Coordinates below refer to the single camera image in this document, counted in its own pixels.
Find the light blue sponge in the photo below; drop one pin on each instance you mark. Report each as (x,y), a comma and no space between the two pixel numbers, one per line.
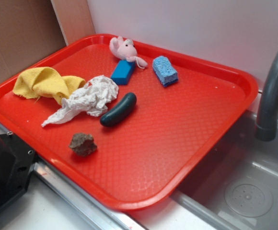
(164,71)

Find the grey plastic sink basin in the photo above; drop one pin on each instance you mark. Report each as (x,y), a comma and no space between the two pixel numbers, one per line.
(235,186)

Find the crumpled white paper towel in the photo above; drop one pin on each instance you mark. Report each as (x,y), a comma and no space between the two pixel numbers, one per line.
(92,99)

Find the brown cardboard panel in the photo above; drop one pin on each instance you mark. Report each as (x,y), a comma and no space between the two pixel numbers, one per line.
(29,32)

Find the red plastic tray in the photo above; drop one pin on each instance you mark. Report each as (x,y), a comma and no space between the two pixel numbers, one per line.
(140,161)

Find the yellow cloth rag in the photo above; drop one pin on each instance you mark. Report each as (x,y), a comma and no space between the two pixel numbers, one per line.
(46,82)

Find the grey toy faucet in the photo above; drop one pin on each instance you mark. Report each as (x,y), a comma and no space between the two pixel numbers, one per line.
(267,116)

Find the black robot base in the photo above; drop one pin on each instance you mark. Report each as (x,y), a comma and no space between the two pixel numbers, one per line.
(17,160)

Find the blue rectangular block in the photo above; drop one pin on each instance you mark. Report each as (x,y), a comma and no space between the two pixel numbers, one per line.
(123,72)

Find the dark green toy cucumber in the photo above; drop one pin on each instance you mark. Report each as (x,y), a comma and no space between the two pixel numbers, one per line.
(120,111)

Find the pink plush toy animal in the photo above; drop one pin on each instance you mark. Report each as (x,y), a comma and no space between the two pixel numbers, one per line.
(125,50)

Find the brown grey rock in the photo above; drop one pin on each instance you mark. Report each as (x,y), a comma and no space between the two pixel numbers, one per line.
(83,144)

